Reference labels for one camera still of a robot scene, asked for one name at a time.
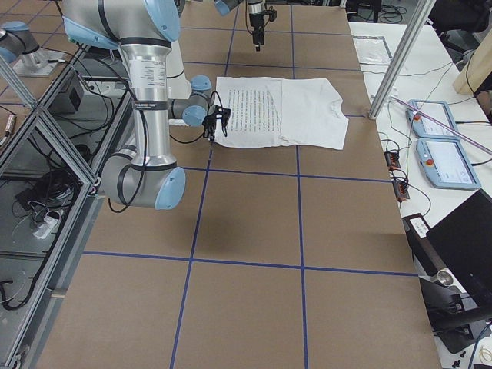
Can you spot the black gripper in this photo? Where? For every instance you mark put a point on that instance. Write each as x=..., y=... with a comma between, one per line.
x=255, y=21
x=210, y=122

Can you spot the white printed t-shirt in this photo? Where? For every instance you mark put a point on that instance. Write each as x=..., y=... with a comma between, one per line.
x=272, y=112

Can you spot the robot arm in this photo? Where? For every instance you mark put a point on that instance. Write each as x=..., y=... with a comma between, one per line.
x=270, y=14
x=144, y=172

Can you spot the blue tape line centre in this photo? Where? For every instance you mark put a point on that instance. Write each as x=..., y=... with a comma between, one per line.
x=197, y=226

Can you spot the blue tape line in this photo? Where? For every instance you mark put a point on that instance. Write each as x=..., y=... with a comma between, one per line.
x=197, y=226
x=250, y=264

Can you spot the blue tape line crosswise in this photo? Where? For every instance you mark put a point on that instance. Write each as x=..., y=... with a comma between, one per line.
x=276, y=174

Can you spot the blue tape line lengthwise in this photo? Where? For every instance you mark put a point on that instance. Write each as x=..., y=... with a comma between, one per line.
x=300, y=220

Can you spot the clear plastic bag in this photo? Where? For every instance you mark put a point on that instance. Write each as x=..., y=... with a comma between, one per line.
x=372, y=50

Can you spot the blue tape line near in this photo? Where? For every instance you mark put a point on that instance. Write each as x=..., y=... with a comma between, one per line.
x=250, y=264

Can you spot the orange connector board far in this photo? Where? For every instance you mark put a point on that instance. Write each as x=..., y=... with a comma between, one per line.
x=392, y=159

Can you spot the orange connector board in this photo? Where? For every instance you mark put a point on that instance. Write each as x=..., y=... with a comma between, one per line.
x=392, y=159
x=400, y=186

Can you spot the white power strip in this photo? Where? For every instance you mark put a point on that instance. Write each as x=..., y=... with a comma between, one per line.
x=46, y=227

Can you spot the blue teach pendant far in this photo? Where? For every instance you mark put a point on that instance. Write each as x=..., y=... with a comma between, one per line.
x=424, y=127

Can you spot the blue teach pendant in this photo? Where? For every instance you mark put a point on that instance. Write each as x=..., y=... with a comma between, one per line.
x=424, y=127
x=446, y=165

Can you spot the orange connector board near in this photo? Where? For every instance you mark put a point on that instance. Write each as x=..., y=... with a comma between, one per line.
x=400, y=186

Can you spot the blue teach pendant near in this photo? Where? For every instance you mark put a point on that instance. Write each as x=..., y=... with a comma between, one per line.
x=446, y=165

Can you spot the black laptop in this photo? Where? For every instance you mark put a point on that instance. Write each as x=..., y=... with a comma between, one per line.
x=460, y=242

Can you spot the black monitor stand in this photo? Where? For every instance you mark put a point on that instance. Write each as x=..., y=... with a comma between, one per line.
x=454, y=317

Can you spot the aluminium frame post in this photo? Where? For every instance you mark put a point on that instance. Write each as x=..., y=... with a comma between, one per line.
x=404, y=47

